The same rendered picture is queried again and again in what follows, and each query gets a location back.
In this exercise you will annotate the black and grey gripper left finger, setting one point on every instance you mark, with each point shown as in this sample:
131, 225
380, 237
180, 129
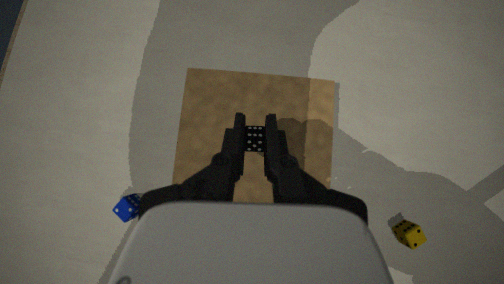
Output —
216, 182

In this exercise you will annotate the tan square mat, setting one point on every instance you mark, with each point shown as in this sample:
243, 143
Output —
304, 108

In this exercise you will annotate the yellow die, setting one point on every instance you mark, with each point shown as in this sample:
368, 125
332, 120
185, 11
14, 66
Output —
409, 234

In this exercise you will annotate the black die with white pips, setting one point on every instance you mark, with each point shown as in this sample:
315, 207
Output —
254, 138

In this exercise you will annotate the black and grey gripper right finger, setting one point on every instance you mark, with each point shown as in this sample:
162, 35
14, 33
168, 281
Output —
291, 184

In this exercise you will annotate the blue die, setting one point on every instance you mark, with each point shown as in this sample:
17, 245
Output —
128, 207

